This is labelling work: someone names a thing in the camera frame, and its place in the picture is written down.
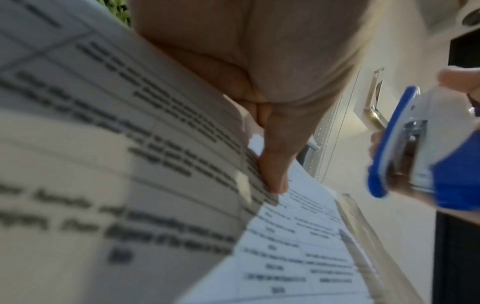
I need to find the silver metal handle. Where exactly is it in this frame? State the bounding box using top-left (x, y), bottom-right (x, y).
top-left (362, 67), bottom-right (389, 130)

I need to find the green potted plant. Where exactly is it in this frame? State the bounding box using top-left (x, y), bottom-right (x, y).
top-left (99, 0), bottom-right (133, 28)

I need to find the person's left hand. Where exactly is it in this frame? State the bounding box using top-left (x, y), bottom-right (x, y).
top-left (127, 0), bottom-right (380, 194)

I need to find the person's right hand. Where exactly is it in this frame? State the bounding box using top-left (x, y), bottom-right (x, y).
top-left (369, 65), bottom-right (480, 227)

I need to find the grey roller blind rail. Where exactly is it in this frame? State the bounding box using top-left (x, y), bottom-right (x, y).
top-left (298, 139), bottom-right (322, 167)

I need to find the blue white stapler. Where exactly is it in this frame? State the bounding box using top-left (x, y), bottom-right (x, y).
top-left (366, 85), bottom-right (480, 212)

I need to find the black metal frame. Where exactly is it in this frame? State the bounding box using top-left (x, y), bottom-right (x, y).
top-left (434, 29), bottom-right (480, 304)

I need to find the printed paper bundle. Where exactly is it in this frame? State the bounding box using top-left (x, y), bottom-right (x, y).
top-left (0, 0), bottom-right (414, 304)

